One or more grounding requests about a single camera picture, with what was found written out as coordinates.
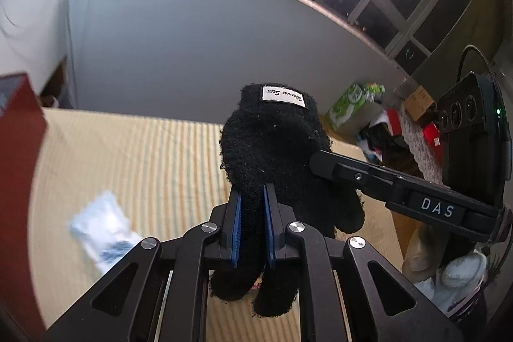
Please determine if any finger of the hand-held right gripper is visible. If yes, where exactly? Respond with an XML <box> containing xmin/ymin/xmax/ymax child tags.
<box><xmin>309</xmin><ymin>150</ymin><xmax>410</xmax><ymax>207</ymax></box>

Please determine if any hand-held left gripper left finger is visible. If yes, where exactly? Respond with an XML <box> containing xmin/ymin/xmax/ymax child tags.
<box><xmin>42</xmin><ymin>186</ymin><xmax>243</xmax><ymax>342</ymax></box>

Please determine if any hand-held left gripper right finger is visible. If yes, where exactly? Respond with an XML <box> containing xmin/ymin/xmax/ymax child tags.
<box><xmin>262</xmin><ymin>184</ymin><xmax>463</xmax><ymax>342</ymax></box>

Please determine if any black knit glove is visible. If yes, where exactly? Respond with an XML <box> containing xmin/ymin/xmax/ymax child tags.
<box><xmin>210</xmin><ymin>82</ymin><xmax>366</xmax><ymax>319</ymax></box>

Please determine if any dark red cardboard box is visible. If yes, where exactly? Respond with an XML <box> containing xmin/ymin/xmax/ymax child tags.
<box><xmin>0</xmin><ymin>73</ymin><xmax>49</xmax><ymax>331</ymax></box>

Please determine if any person's right hand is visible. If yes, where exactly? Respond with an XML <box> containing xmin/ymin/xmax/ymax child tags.
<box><xmin>402</xmin><ymin>224</ymin><xmax>443</xmax><ymax>282</ymax></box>

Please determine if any bright red box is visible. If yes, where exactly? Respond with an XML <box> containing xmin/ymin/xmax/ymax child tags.
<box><xmin>422</xmin><ymin>121</ymin><xmax>444</xmax><ymax>147</ymax></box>

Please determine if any white lace tablecloth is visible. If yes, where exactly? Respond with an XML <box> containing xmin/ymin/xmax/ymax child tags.
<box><xmin>400</xmin><ymin>107</ymin><xmax>446</xmax><ymax>187</ymax></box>

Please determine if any pile of clothes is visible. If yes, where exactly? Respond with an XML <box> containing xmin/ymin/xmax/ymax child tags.
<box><xmin>356</xmin><ymin>109</ymin><xmax>406</xmax><ymax>163</ymax></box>

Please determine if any green gift bag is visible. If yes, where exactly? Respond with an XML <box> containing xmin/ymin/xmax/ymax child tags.
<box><xmin>328</xmin><ymin>82</ymin><xmax>386</xmax><ymax>135</ymax></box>

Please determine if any brown cardboard box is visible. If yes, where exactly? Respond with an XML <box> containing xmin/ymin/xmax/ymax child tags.
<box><xmin>402</xmin><ymin>85</ymin><xmax>436</xmax><ymax>122</ymax></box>

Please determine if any white blue plastic packet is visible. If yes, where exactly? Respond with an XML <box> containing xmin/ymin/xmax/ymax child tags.
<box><xmin>69</xmin><ymin>190</ymin><xmax>144</xmax><ymax>275</ymax></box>

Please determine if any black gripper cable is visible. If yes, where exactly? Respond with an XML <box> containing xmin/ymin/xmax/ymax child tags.
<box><xmin>458</xmin><ymin>44</ymin><xmax>500</xmax><ymax>83</ymax></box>

